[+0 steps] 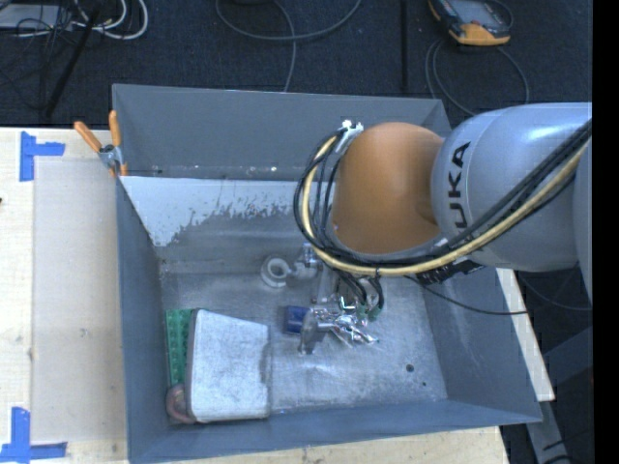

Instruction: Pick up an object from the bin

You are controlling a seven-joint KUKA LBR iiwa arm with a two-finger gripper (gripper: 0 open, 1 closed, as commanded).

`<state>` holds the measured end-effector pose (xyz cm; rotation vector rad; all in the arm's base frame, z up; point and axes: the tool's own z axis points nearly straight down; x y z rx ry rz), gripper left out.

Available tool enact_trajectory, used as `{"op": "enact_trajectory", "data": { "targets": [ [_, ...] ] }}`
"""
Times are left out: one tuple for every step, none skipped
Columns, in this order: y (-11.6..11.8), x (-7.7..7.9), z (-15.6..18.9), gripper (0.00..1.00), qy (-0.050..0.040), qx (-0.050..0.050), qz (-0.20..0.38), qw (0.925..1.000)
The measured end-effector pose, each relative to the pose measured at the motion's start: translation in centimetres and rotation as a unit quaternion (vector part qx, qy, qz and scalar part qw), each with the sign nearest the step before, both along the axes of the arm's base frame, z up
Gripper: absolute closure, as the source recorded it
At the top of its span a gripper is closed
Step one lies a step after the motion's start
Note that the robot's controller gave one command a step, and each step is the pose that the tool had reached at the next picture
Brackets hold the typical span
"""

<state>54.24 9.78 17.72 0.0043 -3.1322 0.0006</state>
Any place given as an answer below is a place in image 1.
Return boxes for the white ring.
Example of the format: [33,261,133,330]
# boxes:
[260,253,294,289]

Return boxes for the grey metal bin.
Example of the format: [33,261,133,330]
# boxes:
[110,83,544,464]

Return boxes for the pale wood board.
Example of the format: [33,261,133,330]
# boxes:
[30,155,130,448]

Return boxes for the small blue box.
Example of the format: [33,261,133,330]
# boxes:
[283,304,311,336]

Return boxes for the copper ring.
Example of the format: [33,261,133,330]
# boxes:
[164,383,197,425]

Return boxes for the dark green flat block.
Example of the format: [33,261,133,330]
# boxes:
[164,307,196,389]

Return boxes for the pale grey foam block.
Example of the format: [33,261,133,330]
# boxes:
[185,307,273,424]

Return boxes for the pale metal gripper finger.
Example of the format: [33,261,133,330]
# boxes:
[298,318,328,356]
[334,324,380,347]

